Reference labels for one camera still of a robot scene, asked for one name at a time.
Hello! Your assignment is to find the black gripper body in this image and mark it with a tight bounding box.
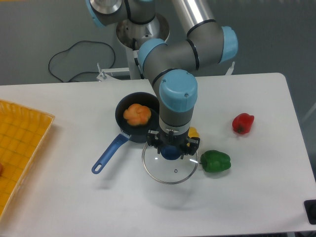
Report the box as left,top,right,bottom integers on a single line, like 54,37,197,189
156,129,189,150

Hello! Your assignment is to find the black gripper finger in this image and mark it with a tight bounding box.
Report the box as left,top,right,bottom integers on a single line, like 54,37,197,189
180,137,200,158
147,130,160,154

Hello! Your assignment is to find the glass lid with blue knob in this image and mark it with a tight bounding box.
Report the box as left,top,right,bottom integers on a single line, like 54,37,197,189
142,144,200,185

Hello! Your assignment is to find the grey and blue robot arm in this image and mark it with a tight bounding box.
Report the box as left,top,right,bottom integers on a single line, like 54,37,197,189
86,0,238,160

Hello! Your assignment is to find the yellow bell pepper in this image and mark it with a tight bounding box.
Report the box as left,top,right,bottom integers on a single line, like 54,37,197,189
188,126,200,138

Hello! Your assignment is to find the dark blue saucepan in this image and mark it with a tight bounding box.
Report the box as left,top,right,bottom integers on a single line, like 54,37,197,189
92,92,159,174

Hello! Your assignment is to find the green bell pepper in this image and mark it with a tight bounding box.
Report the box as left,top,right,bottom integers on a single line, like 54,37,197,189
200,150,231,173

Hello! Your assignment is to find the red bell pepper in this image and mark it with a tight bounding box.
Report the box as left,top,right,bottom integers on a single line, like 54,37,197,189
232,113,255,135

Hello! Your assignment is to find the yellow woven basket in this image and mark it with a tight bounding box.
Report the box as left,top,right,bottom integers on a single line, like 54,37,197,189
0,99,55,215

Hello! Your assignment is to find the black object at table edge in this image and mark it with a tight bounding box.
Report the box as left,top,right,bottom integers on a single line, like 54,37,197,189
304,199,316,225

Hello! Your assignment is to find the black cable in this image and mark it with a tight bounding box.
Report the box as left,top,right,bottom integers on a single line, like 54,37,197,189
48,40,117,83

